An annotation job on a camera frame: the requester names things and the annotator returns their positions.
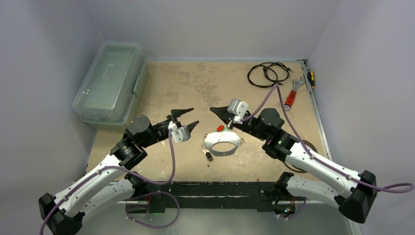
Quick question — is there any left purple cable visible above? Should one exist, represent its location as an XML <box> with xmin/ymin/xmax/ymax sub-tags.
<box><xmin>39</xmin><ymin>128</ymin><xmax>177</xmax><ymax>235</ymax></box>

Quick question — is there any red handled adjustable wrench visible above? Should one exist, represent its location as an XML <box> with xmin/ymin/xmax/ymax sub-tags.
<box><xmin>284</xmin><ymin>76</ymin><xmax>305</xmax><ymax>111</ymax></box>

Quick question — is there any red tagged key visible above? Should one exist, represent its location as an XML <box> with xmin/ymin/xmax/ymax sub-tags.
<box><xmin>216</xmin><ymin>125</ymin><xmax>225</xmax><ymax>132</ymax></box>

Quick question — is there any black tagged key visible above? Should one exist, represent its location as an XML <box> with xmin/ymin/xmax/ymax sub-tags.
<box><xmin>202</xmin><ymin>150</ymin><xmax>213</xmax><ymax>162</ymax></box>

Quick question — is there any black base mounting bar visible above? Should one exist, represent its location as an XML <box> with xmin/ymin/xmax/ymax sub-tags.
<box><xmin>132</xmin><ymin>182</ymin><xmax>303</xmax><ymax>217</ymax></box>

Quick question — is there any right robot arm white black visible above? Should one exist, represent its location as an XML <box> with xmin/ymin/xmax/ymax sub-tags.
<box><xmin>232</xmin><ymin>108</ymin><xmax>377</xmax><ymax>224</ymax></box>

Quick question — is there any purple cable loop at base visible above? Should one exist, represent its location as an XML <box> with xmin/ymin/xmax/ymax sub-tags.
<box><xmin>125</xmin><ymin>190</ymin><xmax>181</xmax><ymax>229</ymax></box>

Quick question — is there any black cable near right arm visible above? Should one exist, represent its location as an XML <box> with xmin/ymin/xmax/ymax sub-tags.
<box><xmin>284</xmin><ymin>140</ymin><xmax>319</xmax><ymax>174</ymax></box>

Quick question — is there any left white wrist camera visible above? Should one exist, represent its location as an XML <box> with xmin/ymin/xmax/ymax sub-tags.
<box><xmin>171</xmin><ymin>125</ymin><xmax>191</xmax><ymax>143</ymax></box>

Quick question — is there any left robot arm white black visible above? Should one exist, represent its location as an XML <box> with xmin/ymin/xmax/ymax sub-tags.
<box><xmin>38</xmin><ymin>108</ymin><xmax>199</xmax><ymax>235</ymax></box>

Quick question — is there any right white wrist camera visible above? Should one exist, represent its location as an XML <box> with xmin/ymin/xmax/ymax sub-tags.
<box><xmin>227</xmin><ymin>98</ymin><xmax>249</xmax><ymax>124</ymax></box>

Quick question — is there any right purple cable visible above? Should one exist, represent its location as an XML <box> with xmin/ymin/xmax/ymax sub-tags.
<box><xmin>240</xmin><ymin>83</ymin><xmax>415</xmax><ymax>194</ymax></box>

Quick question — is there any yellow black screwdriver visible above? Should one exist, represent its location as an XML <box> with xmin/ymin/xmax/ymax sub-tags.
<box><xmin>307</xmin><ymin>71</ymin><xmax>315</xmax><ymax>89</ymax></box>

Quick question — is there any black coiled cable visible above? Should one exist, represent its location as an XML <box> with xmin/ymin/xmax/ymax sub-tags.
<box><xmin>247</xmin><ymin>62</ymin><xmax>293</xmax><ymax>89</ymax></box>

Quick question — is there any clear plastic storage box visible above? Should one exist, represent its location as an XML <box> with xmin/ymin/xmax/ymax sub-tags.
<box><xmin>72</xmin><ymin>41</ymin><xmax>148</xmax><ymax>131</ymax></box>

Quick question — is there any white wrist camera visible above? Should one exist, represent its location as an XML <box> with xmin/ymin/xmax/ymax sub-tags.
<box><xmin>171</xmin><ymin>125</ymin><xmax>191</xmax><ymax>143</ymax></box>
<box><xmin>227</xmin><ymin>98</ymin><xmax>249</xmax><ymax>124</ymax></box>

